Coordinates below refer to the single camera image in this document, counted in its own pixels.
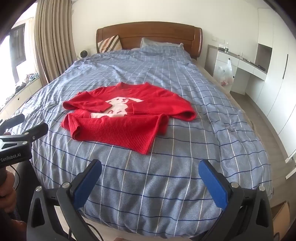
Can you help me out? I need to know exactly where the wooden headboard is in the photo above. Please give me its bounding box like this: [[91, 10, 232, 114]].
[[96, 23, 203, 61]]

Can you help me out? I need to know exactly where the light blue pillow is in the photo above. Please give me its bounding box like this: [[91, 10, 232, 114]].
[[140, 37, 184, 50]]

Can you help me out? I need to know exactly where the window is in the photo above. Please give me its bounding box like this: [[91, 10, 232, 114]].
[[9, 23, 26, 68]]

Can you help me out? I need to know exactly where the white wardrobe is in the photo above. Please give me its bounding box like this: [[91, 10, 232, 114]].
[[254, 8, 296, 138]]

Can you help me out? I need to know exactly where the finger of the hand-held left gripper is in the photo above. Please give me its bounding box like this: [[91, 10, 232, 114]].
[[0, 113, 25, 134], [9, 123, 49, 142]]

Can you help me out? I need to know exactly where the white desk with drawers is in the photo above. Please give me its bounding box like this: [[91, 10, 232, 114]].
[[205, 44, 269, 95]]

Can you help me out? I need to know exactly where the person's left hand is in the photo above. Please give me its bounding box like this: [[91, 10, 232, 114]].
[[0, 171, 17, 215]]

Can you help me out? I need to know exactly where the cardboard box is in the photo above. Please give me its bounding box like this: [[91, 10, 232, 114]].
[[270, 200, 292, 229]]

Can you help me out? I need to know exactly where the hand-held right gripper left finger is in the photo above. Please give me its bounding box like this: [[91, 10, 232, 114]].
[[26, 159, 102, 241]]

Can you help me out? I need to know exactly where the striped cushion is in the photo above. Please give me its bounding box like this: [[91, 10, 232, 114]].
[[97, 35, 122, 53]]

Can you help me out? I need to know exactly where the translucent plastic bag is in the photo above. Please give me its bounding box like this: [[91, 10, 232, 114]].
[[214, 58, 234, 87]]

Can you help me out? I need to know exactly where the beige curtain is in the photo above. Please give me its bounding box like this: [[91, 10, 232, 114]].
[[35, 0, 78, 85]]

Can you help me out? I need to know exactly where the clutter on window sill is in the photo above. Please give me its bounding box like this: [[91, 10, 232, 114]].
[[14, 72, 40, 93]]

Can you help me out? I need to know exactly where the bed with blue checked cover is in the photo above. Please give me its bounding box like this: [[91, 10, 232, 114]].
[[5, 43, 273, 237]]

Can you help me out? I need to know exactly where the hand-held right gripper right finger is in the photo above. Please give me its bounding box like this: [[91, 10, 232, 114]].
[[198, 159, 274, 241]]

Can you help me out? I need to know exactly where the red knit sweater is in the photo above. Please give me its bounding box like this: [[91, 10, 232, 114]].
[[60, 82, 197, 155]]

